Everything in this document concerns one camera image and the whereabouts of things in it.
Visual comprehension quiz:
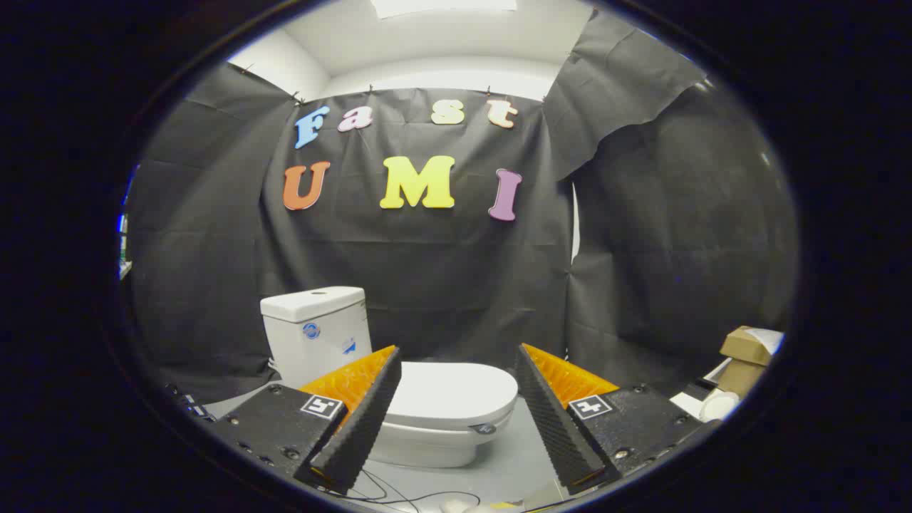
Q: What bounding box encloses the brown cardboard box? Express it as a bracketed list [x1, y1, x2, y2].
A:
[720, 326, 774, 367]
[715, 359, 767, 398]

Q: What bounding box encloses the ceiling light panel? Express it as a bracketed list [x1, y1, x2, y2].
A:
[370, 0, 519, 19]

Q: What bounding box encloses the thin black cable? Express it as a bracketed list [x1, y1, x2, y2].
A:
[319, 467, 482, 509]

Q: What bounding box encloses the white toilet lid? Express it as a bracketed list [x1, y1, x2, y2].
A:
[387, 362, 519, 432]

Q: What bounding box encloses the white paper roll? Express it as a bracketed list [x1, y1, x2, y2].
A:
[701, 391, 741, 423]

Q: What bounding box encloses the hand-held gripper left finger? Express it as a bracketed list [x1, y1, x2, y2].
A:
[210, 346, 403, 496]

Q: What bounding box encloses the black backdrop cloth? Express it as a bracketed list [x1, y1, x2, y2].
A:
[127, 9, 799, 405]

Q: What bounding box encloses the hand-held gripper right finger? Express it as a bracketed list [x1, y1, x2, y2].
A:
[514, 343, 720, 497]

